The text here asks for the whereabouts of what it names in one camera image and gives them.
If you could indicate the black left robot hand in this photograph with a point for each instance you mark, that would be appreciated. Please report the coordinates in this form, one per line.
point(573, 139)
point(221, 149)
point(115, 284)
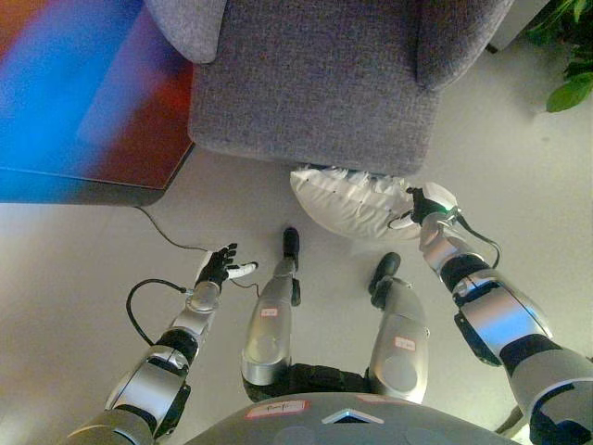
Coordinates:
point(215, 266)

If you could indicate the silver right robot leg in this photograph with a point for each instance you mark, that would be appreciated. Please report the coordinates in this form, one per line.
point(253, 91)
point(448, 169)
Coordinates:
point(400, 343)

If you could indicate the silver left robot leg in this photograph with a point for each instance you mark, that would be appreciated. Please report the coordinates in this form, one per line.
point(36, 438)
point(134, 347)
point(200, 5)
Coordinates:
point(268, 324)

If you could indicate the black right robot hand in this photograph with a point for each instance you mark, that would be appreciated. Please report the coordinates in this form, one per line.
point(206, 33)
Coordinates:
point(435, 199)

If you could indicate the grey fabric armchair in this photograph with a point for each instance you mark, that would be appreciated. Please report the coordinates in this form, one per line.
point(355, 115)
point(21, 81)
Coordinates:
point(315, 92)

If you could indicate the brown wooden desk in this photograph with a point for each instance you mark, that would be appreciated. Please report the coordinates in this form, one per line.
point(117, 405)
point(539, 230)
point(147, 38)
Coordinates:
point(92, 92)

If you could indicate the green leafy houseplant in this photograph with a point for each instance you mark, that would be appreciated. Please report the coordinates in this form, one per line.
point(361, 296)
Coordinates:
point(570, 92)

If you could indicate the grey robot torso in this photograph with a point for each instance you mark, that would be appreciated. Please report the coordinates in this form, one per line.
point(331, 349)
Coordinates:
point(324, 431)

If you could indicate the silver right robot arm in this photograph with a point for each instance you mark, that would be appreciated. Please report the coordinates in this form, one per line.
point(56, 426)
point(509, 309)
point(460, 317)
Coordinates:
point(500, 315)

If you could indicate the white fringed pillow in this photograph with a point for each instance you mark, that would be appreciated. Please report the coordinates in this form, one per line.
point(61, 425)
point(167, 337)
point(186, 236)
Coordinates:
point(343, 204)

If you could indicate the silver robot leg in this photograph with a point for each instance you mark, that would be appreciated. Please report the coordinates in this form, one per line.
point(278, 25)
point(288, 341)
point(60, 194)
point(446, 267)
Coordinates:
point(400, 343)
point(268, 324)

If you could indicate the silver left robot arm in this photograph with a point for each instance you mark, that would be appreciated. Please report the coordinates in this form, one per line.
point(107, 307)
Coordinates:
point(139, 385)

